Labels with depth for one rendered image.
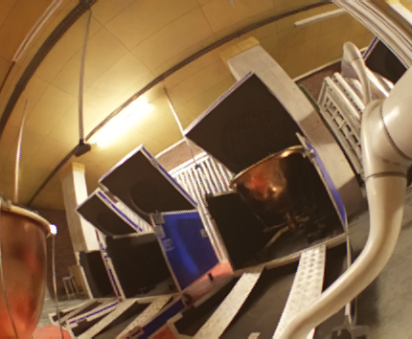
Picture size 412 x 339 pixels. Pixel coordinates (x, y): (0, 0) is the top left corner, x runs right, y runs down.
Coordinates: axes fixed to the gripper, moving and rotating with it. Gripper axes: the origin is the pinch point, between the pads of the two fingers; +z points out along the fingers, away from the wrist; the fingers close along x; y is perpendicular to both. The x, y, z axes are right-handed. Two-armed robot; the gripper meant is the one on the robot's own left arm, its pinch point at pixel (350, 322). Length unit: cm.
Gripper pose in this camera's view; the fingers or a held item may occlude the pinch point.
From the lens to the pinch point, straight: 78.7
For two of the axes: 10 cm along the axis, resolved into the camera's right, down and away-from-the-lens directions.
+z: 6.9, 1.3, 7.2
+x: 6.7, -4.9, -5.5
